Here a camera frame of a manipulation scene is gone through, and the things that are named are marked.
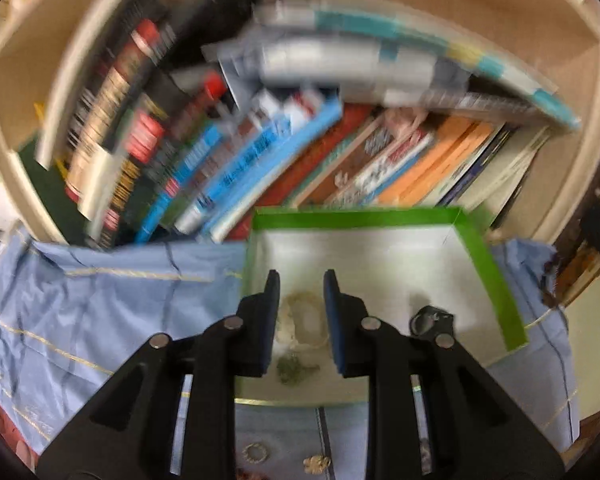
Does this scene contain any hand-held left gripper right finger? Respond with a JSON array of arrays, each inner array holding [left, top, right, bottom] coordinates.
[[322, 269, 566, 480]]

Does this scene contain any black jewelry piece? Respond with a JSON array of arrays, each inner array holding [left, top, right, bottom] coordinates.
[[410, 305, 455, 337]]

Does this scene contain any stack of lying books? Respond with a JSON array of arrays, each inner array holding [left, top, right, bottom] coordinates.
[[202, 0, 582, 132]]

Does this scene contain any blue cloth with yellow lines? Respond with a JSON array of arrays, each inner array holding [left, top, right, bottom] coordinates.
[[0, 225, 581, 480]]

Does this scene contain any gold flower brooch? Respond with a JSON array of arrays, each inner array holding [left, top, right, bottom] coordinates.
[[302, 455, 331, 475]]

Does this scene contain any row of upright books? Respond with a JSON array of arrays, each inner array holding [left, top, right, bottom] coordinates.
[[35, 0, 556, 252]]

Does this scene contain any beige wooden bookshelf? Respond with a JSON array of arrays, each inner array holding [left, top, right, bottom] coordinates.
[[0, 0, 600, 261]]

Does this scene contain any brown wooden door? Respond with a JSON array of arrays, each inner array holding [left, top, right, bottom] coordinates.
[[545, 180, 600, 311]]

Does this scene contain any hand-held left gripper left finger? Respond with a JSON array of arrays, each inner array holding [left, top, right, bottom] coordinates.
[[37, 270, 281, 480]]

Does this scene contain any green bead jewelry piece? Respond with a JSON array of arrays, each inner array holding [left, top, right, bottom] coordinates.
[[276, 352, 322, 387]]

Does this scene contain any white pearl bracelet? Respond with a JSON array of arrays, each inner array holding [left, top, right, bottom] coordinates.
[[279, 291, 329, 350]]

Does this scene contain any green cardboard box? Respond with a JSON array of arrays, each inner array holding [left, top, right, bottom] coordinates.
[[235, 206, 530, 406]]

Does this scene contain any red patterned cloth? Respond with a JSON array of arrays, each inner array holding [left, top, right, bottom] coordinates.
[[0, 405, 48, 480]]

